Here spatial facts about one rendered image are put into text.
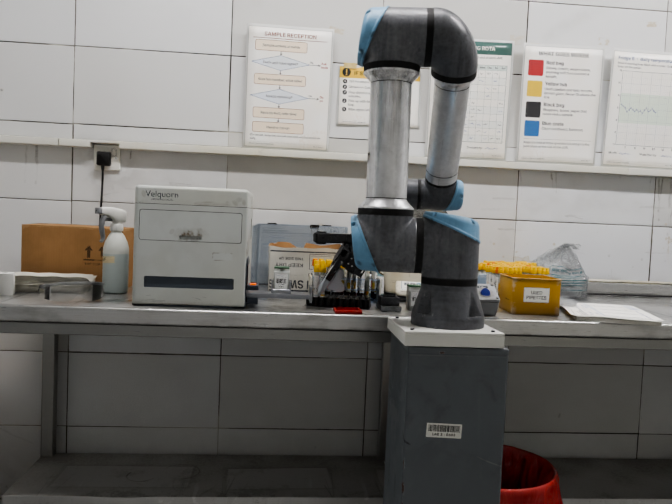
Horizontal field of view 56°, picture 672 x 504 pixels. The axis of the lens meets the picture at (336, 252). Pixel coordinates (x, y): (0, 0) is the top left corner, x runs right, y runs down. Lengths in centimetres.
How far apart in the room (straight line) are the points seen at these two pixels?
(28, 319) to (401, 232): 92
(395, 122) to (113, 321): 82
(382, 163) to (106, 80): 130
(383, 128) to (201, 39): 116
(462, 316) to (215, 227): 67
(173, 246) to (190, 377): 81
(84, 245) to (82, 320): 42
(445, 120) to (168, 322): 81
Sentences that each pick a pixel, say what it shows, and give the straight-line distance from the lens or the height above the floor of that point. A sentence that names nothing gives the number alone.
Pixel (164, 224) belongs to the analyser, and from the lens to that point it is 163.
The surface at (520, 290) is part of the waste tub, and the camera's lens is 179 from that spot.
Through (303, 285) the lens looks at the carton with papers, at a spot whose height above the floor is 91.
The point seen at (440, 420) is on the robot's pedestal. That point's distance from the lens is 129.
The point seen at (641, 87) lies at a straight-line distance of 261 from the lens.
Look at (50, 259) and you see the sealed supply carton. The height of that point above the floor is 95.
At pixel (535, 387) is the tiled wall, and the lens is 251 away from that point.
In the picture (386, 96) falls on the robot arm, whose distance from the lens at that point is 131.
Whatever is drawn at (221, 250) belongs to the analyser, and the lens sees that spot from 161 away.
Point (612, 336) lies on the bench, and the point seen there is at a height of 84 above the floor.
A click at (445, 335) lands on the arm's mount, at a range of 125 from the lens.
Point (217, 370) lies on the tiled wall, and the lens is 232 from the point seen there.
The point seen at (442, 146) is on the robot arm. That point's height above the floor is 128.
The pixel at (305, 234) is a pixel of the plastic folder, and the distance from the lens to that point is 223.
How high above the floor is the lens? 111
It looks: 3 degrees down
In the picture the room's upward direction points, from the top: 2 degrees clockwise
